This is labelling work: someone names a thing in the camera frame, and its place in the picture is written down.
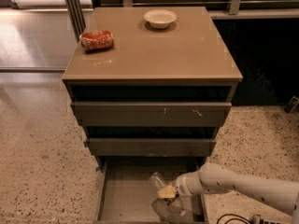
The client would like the black cable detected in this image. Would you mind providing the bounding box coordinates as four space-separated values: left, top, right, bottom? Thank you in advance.
216 213 254 224

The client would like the brown drawer cabinet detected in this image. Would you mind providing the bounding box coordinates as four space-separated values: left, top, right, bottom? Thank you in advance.
61 6 244 173

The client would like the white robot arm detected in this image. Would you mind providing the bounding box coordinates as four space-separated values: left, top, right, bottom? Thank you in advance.
158 162 299 224

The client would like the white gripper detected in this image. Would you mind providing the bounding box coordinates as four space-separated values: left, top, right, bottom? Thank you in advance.
157 172 201 199

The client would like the top drawer front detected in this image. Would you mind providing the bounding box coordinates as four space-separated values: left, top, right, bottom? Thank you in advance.
71 102 232 127

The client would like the crushed red soda can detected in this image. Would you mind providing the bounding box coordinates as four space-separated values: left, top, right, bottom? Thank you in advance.
80 30 114 52

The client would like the dark object on floor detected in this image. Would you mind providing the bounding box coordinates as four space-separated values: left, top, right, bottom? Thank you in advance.
284 96 299 113

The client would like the clear plastic water bottle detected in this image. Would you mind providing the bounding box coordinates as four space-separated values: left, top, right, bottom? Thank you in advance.
149 172 186 217

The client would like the middle drawer front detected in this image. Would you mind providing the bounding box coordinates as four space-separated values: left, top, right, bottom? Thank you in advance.
86 138 216 157

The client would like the open bottom drawer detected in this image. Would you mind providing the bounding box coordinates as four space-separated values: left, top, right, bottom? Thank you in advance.
94 157 208 224

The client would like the white bowl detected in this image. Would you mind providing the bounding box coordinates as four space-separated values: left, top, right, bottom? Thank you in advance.
144 9 177 30

